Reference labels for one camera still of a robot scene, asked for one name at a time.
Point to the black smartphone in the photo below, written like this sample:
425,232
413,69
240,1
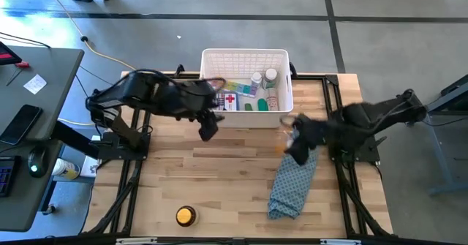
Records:
20,124

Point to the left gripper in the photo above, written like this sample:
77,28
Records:
194,98

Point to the white perforated plastic basket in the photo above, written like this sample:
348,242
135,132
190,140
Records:
248,60

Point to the white paper note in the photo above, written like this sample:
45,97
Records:
35,84

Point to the blue first aid kit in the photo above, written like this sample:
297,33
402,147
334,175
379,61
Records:
228,101

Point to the blue-grey metal table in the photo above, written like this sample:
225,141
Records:
449,128

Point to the black keyboard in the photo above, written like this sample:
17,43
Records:
7,177

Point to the white canister yellow label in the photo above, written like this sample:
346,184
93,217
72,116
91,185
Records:
66,169

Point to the silver end bracket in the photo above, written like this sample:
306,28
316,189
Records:
340,242
135,241

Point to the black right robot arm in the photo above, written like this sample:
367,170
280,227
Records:
365,117

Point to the orange bottle white cap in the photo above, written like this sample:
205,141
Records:
281,149

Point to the clear bottle green label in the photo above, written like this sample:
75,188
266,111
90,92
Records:
271,77

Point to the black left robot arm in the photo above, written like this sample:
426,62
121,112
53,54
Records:
142,89

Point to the grey desk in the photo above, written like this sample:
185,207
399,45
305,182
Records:
55,91

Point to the thick green bandage roll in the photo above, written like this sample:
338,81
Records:
262,105

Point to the black laptop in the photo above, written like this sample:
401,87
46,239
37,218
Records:
7,55

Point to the white pill bottle white cap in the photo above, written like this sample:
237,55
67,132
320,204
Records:
256,80

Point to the multicolour weekly pill organizer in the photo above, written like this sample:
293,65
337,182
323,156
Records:
239,88

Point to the black computer mouse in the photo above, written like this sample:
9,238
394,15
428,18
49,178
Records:
37,162

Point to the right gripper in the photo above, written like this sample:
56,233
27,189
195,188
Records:
312,133

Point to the clear tube red stripes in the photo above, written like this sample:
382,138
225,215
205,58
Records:
272,99

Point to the amber bottle yellow cap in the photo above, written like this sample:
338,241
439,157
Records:
186,215

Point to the black table clamp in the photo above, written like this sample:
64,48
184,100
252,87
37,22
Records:
179,71
294,70

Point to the black aluminium rig frame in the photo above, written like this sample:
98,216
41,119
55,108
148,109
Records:
311,77

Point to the white paper box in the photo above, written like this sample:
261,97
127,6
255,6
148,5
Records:
89,166

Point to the black desk caster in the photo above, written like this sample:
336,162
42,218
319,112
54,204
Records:
49,210

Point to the blue patterned cloth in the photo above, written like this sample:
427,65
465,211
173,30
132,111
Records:
292,190

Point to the thin green bandage roll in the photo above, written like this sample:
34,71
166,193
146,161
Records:
248,107

